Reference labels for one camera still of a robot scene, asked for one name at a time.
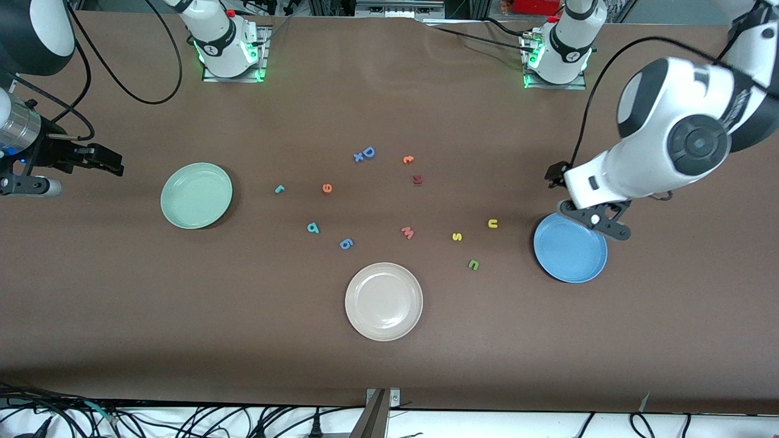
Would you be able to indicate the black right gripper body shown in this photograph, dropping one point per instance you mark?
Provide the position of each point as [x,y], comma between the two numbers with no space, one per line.
[53,154]

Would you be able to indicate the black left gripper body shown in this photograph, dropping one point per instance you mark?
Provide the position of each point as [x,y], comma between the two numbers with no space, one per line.
[555,172]

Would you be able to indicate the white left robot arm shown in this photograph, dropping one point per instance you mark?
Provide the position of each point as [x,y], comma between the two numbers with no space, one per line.
[669,121]

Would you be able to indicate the blue plate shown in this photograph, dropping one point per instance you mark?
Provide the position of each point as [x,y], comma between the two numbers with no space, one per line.
[570,255]

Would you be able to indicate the pale green plate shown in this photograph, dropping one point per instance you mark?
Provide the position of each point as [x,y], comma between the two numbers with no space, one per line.
[196,196]

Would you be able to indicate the pink letter w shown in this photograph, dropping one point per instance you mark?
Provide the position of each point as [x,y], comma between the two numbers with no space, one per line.
[408,233]

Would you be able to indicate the red box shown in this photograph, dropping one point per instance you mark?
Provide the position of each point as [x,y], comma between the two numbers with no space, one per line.
[535,6]

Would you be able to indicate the blue letter D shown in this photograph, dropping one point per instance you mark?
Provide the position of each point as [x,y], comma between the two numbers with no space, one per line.
[373,152]

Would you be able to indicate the beige plate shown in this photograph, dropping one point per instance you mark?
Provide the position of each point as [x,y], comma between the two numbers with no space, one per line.
[383,301]

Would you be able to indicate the blue letter g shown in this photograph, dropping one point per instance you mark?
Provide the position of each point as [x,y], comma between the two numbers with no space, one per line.
[349,246]

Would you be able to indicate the silver metal box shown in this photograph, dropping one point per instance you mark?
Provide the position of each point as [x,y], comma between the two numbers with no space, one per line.
[398,9]

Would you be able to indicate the grey tape tab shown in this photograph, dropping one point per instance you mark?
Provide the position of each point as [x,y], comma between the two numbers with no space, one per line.
[644,403]

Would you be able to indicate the brown table mat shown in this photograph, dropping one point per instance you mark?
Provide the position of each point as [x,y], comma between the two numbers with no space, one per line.
[389,365]

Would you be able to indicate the aluminium profile beam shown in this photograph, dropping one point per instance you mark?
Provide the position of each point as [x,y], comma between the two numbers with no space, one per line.
[371,423]

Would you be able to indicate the black power plug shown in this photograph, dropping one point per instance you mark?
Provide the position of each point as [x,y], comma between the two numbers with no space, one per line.
[315,429]

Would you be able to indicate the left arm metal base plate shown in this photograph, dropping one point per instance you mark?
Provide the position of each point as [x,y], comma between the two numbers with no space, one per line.
[554,87]

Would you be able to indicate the metal clamp bracket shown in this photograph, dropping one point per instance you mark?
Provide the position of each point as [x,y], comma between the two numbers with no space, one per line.
[395,398]

